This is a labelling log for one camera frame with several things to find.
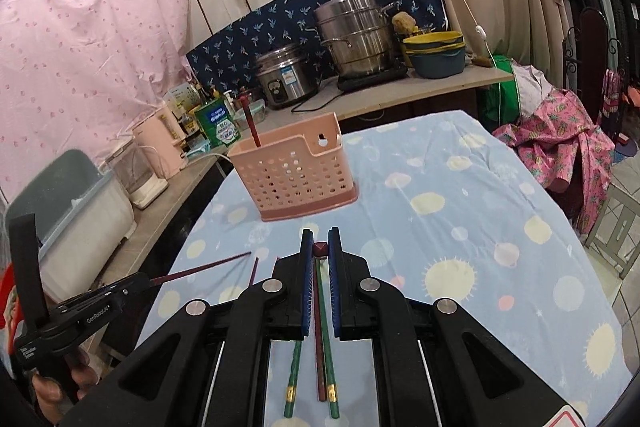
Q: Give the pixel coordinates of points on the red plastic object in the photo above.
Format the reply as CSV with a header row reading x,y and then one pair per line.
x,y
6,307

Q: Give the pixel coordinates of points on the brown loofah sponge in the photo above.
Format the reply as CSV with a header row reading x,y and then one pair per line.
x,y
404,23

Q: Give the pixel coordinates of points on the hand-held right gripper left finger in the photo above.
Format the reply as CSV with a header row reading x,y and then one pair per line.
x,y
307,292

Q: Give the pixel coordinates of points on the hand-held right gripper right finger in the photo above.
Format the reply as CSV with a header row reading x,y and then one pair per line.
x,y
334,292

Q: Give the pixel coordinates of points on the white green carton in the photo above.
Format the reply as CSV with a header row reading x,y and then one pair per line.
x,y
181,99

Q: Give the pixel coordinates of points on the beige kitchen counter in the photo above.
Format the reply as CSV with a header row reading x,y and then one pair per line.
x,y
400,97

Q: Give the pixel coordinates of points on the blue tissue pack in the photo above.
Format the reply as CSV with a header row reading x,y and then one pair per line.
x,y
202,149

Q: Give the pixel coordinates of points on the dark wooden chair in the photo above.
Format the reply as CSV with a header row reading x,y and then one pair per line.
x,y
592,57

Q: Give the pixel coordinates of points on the person's left hand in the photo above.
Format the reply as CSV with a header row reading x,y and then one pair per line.
x,y
47,399

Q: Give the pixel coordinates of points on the steel rice cooker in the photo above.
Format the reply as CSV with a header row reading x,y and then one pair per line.
x,y
285,79

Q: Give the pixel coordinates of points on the green chopstick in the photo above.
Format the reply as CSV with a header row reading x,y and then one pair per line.
x,y
292,382
331,394

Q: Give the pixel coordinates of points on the pink plastic utensil basket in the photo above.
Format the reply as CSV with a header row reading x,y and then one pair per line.
x,y
295,177

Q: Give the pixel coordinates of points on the navy floral cloth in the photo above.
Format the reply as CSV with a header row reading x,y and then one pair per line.
x,y
280,19

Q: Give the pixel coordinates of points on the clear blender jug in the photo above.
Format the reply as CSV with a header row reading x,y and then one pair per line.
x,y
137,174

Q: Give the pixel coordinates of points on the white bin with grey lid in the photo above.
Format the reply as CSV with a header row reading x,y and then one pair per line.
x,y
80,217

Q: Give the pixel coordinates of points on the yellow oil bottle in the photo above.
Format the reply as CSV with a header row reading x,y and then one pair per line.
x,y
216,98

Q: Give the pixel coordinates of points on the green cloth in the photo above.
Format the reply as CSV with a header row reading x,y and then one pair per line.
x,y
502,92

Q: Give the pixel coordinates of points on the black induction cooker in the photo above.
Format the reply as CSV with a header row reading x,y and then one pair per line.
x,y
372,79

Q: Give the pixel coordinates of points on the blue bowl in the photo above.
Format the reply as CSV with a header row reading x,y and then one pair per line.
x,y
437,64

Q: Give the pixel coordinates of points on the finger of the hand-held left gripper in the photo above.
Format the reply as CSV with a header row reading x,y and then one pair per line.
x,y
135,287

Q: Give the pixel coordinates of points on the green tin can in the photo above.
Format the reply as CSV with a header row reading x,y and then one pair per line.
x,y
217,124

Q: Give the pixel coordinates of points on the pink electric kettle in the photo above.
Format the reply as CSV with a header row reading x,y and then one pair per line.
x,y
160,142

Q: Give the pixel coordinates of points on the stainless steel steamer pot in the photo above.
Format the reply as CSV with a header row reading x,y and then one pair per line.
x,y
357,39

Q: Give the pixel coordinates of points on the pink pineapple print garment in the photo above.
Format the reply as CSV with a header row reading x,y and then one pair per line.
x,y
555,132

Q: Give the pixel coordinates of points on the dark sauce bottle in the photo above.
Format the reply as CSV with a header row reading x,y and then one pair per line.
x,y
204,94

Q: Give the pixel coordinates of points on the grey stool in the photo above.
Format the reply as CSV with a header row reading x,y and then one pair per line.
x,y
617,227

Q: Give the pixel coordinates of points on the pink dotted curtain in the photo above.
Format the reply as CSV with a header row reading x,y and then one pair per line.
x,y
75,57

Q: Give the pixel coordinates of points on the white pump bottle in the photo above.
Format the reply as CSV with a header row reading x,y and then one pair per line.
x,y
229,99

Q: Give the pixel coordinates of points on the dark red chopstick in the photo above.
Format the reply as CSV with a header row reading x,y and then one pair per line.
x,y
253,272
200,267
320,377
250,122

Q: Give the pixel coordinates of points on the light blue dotted tablecloth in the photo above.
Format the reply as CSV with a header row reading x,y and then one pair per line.
x,y
475,217

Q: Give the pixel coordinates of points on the clear food container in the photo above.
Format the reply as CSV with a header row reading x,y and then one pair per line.
x,y
256,111

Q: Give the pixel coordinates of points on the pale lilac garment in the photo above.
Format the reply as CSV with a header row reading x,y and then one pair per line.
x,y
532,82

